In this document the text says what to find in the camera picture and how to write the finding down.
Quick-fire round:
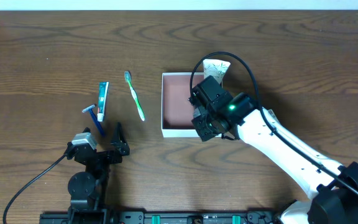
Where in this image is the white lotion tube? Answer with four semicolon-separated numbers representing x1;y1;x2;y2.
203;59;231;84

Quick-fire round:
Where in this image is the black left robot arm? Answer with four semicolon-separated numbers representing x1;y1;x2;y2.
65;123;130;223

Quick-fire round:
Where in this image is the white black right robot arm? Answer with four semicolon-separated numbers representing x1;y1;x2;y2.
190;77;358;223

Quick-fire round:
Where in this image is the blue disposable razor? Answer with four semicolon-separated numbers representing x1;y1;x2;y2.
82;104;106;137

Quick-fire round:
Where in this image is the white box with pink interior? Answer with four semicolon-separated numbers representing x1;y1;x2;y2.
161;72;198;138

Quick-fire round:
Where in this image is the green white toothpaste tube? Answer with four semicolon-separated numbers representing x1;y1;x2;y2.
97;82;109;122

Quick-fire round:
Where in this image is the green white soap package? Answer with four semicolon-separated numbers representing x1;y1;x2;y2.
268;110;279;123

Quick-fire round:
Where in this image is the green white toothbrush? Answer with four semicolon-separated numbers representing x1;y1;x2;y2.
124;71;145;121

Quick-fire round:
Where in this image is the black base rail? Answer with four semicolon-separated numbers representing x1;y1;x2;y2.
39;210;280;224

